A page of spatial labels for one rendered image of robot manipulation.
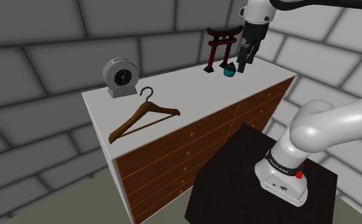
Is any teal cupcake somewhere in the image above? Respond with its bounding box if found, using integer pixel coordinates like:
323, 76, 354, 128
223, 61, 237, 78

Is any black robot stand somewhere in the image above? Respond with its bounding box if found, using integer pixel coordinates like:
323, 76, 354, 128
184, 123, 338, 224

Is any white chest with brown drawers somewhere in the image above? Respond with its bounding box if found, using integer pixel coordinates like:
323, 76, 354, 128
81, 57, 298, 224

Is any grey table clock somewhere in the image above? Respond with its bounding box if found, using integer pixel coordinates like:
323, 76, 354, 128
102, 57, 140, 99

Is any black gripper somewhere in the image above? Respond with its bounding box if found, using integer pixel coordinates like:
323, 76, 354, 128
237, 20, 269, 74

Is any dark red gate figure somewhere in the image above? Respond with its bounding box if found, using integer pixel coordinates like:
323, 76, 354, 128
203, 25, 244, 74

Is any brown wooden clothes hanger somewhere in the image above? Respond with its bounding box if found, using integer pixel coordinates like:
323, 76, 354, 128
108, 86, 181, 145

